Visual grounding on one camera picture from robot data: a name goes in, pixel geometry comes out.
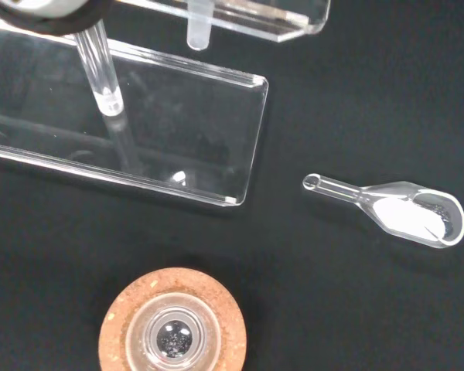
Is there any black bench cloth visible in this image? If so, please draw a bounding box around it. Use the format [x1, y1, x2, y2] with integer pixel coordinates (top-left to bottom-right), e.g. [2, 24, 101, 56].
[0, 0, 464, 371]

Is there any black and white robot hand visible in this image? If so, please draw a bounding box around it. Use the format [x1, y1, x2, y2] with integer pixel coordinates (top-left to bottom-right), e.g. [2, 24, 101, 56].
[0, 0, 113, 38]

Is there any glass weighing funnel with powder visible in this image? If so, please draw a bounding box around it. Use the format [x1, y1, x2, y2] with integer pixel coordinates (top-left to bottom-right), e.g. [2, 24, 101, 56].
[302, 172, 464, 250]

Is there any clear acrylic funnel stand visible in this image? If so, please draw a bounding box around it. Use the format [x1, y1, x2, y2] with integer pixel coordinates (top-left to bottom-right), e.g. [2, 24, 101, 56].
[0, 0, 331, 208]

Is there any cork ring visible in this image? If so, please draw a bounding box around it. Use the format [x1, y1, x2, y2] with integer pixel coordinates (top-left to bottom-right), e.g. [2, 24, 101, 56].
[98, 267, 248, 371]

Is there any glass round-bottom flask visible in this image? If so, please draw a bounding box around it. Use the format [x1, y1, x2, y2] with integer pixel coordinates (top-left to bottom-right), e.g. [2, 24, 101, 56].
[124, 292, 222, 371]

